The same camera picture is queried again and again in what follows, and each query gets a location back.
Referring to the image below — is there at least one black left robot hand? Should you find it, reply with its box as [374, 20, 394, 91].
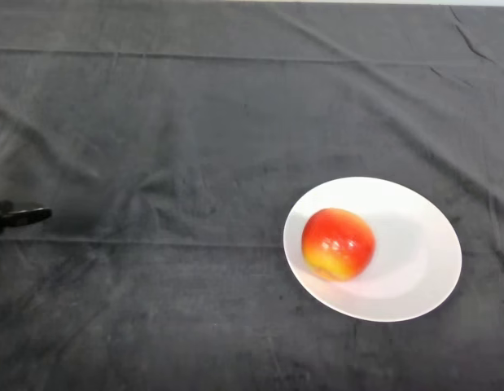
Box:
[0, 200, 53, 236]

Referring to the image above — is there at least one red yellow apple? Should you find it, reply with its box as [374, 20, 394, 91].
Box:
[301, 207, 377, 282]

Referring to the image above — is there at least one white round plate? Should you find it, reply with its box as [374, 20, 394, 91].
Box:
[283, 176, 463, 323]

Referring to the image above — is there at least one black table cloth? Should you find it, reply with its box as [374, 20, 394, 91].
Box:
[0, 2, 504, 391]

